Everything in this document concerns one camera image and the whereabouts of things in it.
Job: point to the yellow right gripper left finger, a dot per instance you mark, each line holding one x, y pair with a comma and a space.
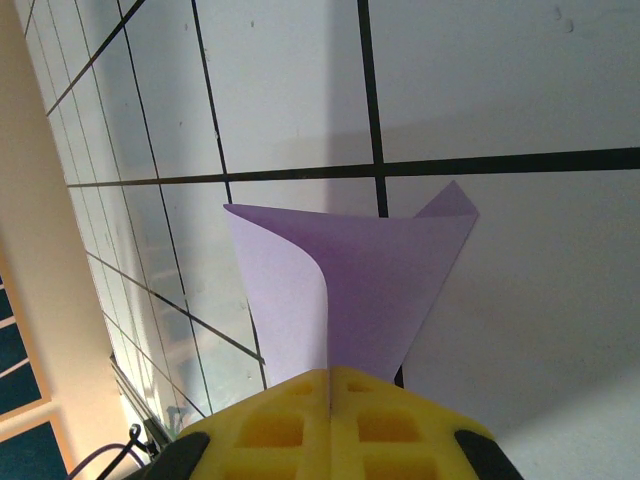
270, 440

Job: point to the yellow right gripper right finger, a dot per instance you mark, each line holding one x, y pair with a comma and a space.
395, 440

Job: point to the purple paper sheet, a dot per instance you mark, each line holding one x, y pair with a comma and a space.
375, 300

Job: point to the long aluminium mounting rail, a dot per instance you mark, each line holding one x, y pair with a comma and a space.
137, 395

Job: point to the small dark teal wall panel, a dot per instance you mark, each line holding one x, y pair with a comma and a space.
30, 455

